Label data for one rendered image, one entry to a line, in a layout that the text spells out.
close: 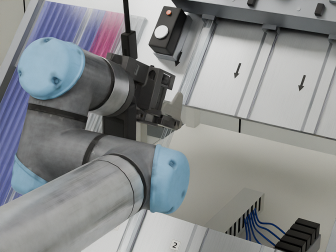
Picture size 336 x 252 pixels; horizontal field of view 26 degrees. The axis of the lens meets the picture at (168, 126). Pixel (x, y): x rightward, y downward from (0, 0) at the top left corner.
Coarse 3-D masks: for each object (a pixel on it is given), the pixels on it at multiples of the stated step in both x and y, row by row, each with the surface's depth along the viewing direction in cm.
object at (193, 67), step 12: (204, 24) 121; (204, 36) 120; (204, 48) 120; (192, 60) 119; (192, 72) 119; (168, 132) 116; (168, 144) 116; (132, 216) 113; (132, 228) 112; (132, 240) 113
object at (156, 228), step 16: (144, 224) 113; (160, 224) 112; (176, 224) 111; (192, 224) 110; (96, 240) 116; (112, 240) 115; (144, 240) 112; (160, 240) 111; (176, 240) 110; (192, 240) 109; (208, 240) 108; (224, 240) 107; (240, 240) 106
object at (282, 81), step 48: (48, 0) 138; (96, 0) 134; (144, 0) 129; (144, 48) 126; (192, 48) 122; (240, 48) 118; (288, 48) 115; (192, 96) 118; (240, 96) 115; (288, 96) 112
